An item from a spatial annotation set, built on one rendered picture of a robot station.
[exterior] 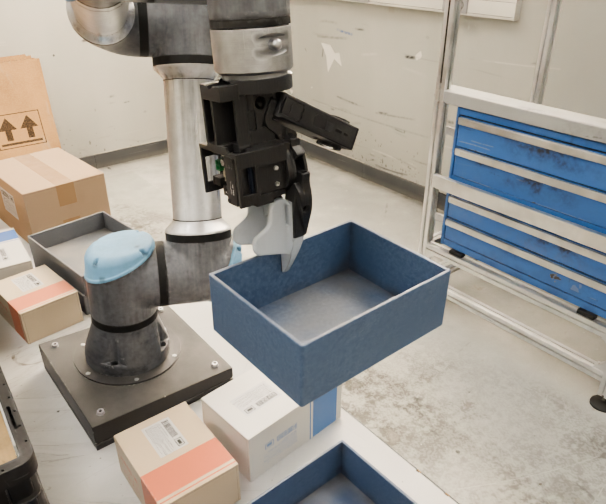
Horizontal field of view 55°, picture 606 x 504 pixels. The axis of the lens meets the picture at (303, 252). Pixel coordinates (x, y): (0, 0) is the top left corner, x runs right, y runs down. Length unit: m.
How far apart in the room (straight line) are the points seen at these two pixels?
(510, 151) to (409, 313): 1.60
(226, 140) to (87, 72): 3.63
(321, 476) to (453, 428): 1.18
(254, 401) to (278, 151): 0.49
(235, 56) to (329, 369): 0.29
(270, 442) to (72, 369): 0.40
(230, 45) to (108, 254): 0.54
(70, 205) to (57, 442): 0.77
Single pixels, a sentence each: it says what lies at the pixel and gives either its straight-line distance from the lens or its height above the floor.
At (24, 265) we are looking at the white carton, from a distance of 1.45.
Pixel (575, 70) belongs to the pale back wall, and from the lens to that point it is 2.97.
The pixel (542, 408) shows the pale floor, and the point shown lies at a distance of 2.23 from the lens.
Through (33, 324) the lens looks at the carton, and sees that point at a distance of 1.31.
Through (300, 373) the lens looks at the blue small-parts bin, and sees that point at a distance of 0.52.
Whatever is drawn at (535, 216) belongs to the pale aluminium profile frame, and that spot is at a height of 0.60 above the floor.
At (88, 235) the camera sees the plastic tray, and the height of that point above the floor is 0.75.
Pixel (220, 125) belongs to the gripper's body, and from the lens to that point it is 0.57.
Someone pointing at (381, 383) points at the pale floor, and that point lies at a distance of 2.19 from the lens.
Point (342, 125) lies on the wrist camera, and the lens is 0.62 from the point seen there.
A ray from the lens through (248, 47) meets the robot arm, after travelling 0.54.
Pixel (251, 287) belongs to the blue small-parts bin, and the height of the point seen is 1.10.
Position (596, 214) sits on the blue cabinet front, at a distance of 2.06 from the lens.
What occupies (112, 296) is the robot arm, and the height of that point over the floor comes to 0.91.
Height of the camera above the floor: 1.44
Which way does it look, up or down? 29 degrees down
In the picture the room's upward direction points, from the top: straight up
